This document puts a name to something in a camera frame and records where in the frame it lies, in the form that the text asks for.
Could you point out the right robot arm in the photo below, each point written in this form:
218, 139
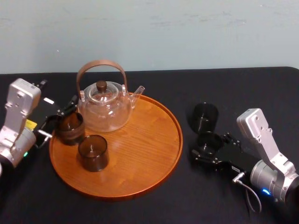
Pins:
268, 149

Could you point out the glass teapot lid wooden knob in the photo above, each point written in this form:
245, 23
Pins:
102, 91

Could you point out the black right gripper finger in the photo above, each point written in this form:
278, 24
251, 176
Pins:
232, 140
205, 159

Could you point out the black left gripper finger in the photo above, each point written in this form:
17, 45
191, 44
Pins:
70, 104
53, 122

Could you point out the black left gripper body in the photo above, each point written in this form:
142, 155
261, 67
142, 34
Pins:
45, 112

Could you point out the round wooden tray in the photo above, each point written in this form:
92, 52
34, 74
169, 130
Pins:
140, 154

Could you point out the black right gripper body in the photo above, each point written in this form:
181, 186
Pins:
233, 161

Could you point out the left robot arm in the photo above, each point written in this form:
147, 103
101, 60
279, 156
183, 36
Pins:
18, 112

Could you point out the smoky brown drinking glass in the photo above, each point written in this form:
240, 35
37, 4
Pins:
209, 143
71, 130
205, 115
93, 154

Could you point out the black tablecloth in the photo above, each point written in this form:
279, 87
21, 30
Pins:
149, 210

